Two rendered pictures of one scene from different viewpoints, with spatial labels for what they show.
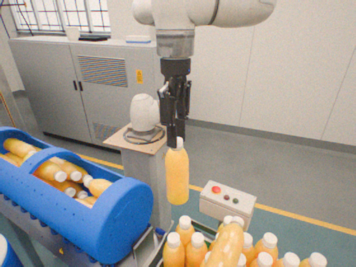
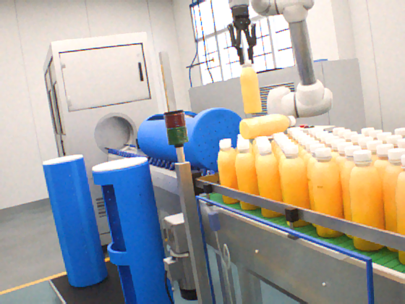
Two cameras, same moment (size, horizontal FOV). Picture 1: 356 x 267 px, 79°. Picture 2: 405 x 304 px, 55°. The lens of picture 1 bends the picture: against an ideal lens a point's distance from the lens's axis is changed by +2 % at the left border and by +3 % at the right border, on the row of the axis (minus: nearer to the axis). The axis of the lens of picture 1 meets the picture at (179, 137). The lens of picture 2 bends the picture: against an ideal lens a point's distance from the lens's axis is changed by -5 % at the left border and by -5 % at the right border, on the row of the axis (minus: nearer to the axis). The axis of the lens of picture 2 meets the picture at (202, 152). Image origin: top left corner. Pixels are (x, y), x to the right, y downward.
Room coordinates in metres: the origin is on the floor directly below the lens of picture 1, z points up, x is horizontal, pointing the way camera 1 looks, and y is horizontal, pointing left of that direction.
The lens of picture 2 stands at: (-0.98, -0.81, 1.28)
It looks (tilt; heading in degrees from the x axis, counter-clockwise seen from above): 7 degrees down; 36
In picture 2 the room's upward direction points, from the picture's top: 9 degrees counter-clockwise
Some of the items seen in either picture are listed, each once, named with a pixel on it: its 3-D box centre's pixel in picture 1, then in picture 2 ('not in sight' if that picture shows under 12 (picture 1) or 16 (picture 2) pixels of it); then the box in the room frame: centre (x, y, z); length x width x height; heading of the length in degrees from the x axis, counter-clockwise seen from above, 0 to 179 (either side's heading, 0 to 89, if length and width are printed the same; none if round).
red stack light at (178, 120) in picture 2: not in sight; (175, 120); (-0.02, -0.02, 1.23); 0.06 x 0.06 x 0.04
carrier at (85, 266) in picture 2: not in sight; (75, 221); (0.65, 1.57, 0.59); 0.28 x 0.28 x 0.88
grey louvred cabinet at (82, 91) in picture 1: (95, 96); (267, 142); (2.91, 1.17, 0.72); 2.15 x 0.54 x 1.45; 68
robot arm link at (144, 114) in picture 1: (143, 111); (281, 105); (1.31, 0.23, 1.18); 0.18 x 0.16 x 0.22; 105
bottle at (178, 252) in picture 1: (173, 259); not in sight; (0.43, 0.02, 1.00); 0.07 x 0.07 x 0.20
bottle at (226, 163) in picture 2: not in sight; (229, 174); (0.24, -0.02, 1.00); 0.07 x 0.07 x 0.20
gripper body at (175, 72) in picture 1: (175, 77); (241, 19); (0.55, 0.01, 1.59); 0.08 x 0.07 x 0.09; 149
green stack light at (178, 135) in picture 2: not in sight; (177, 134); (-0.02, -0.02, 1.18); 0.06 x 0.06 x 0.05
